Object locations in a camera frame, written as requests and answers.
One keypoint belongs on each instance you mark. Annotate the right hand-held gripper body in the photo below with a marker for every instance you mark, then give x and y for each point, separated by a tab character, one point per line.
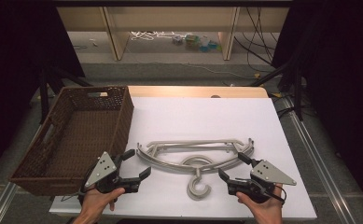
269	174

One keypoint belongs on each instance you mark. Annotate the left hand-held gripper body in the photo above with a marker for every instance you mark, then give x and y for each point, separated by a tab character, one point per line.
103	169

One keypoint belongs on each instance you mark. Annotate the brown wicker basket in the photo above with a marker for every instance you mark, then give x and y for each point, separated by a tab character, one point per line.
76	137

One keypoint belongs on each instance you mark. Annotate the person's left hand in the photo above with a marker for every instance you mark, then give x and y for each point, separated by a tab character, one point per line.
93	205

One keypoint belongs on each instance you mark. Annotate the person's right hand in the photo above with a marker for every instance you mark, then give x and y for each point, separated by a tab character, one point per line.
268	213

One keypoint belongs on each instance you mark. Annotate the white table mat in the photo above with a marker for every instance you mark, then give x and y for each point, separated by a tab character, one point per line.
201	121

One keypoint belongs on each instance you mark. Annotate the black tripod stand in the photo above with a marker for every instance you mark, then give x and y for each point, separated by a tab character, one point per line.
45	93
297	90

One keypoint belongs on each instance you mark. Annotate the wooden table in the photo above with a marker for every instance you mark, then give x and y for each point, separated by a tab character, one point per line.
185	91

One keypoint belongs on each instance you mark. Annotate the black curtain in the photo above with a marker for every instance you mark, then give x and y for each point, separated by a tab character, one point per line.
341	77
17	56

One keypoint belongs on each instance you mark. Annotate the pile of colourful toys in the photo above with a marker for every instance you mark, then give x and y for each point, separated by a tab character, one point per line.
198	42

